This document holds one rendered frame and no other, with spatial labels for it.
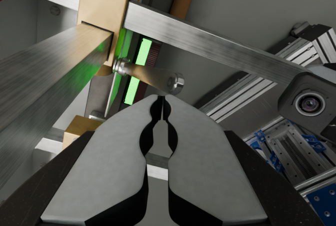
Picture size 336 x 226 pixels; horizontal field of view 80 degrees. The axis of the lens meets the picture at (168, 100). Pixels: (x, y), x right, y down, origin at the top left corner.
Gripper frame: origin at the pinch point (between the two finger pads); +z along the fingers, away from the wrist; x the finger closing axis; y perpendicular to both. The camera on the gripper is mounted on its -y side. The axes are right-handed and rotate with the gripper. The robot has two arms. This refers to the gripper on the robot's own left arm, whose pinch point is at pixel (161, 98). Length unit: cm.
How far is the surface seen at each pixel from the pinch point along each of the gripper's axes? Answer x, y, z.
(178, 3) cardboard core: 5, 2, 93
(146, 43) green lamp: -4.2, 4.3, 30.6
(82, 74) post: -6.7, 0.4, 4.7
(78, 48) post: -7.1, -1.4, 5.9
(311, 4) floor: 72, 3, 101
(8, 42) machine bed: -31.1, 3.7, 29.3
